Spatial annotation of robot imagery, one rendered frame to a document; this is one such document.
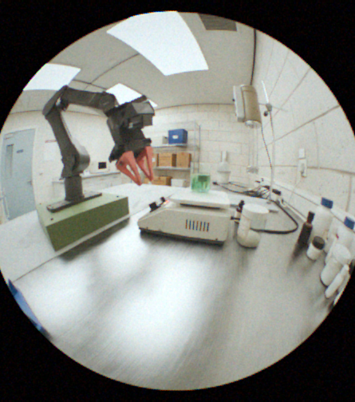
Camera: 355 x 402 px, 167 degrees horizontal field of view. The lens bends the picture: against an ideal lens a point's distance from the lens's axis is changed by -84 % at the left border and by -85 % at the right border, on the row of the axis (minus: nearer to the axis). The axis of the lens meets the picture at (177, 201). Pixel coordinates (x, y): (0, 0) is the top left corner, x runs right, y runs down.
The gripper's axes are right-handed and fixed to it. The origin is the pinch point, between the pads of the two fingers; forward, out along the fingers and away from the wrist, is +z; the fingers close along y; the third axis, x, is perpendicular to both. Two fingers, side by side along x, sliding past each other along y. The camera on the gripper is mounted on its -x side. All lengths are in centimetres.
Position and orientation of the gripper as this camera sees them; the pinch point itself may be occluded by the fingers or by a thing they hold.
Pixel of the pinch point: (144, 179)
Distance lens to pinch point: 31.0
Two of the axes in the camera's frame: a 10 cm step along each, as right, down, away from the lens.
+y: 6.3, -4.2, 6.6
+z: 4.7, 8.8, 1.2
